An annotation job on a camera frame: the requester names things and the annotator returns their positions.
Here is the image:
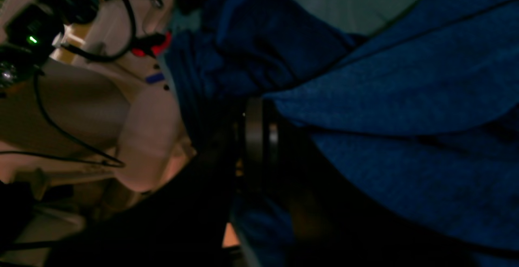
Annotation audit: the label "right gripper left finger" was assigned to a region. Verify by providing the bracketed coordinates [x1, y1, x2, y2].
[45, 100, 245, 267]

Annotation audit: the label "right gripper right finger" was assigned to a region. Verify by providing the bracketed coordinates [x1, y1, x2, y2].
[262, 101, 477, 267]

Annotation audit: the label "dark blue t-shirt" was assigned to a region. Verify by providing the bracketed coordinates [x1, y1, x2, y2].
[160, 0, 518, 267]

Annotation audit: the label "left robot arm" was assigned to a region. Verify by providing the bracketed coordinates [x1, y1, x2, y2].
[0, 0, 137, 90]

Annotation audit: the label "red tape roll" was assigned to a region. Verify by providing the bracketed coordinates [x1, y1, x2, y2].
[130, 31, 172, 58]

